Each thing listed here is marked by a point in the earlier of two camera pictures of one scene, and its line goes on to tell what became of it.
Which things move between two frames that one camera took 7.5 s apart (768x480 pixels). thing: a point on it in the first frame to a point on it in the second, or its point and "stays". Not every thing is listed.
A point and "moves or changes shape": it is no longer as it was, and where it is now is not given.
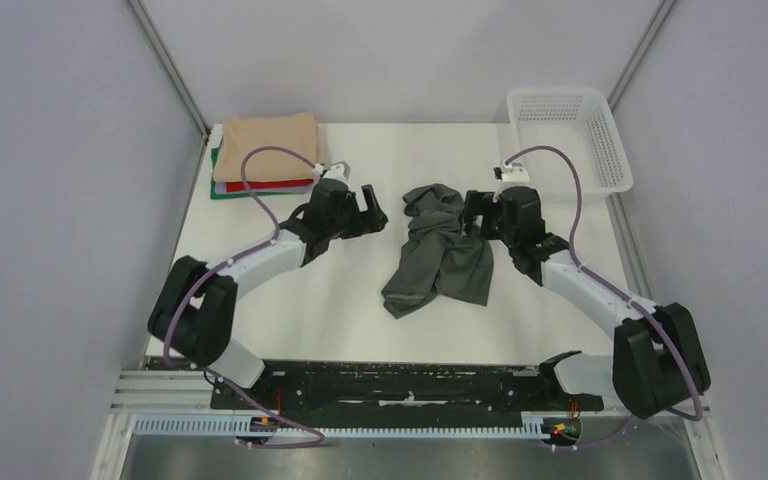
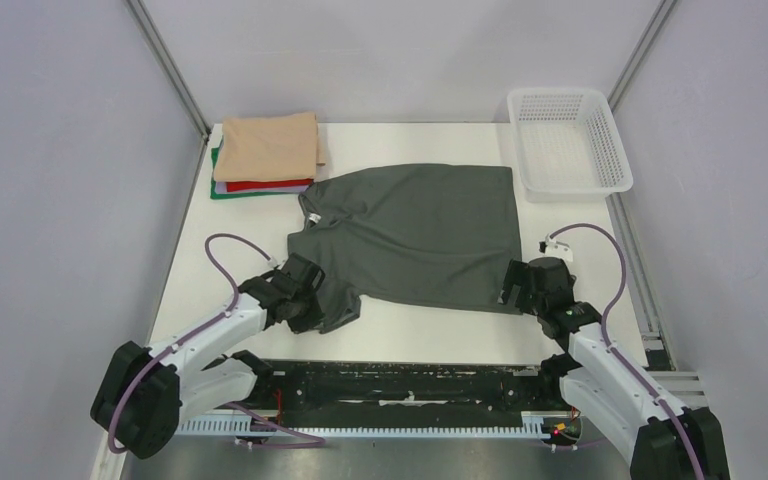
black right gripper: x=480 y=203 to x=517 y=274
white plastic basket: x=579 y=120 stays
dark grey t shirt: x=437 y=256 moves or changes shape
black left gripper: x=367 y=222 to x=312 y=320
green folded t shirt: x=214 y=195 stays
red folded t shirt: x=233 y=185 stays
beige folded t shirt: x=297 y=132 stays
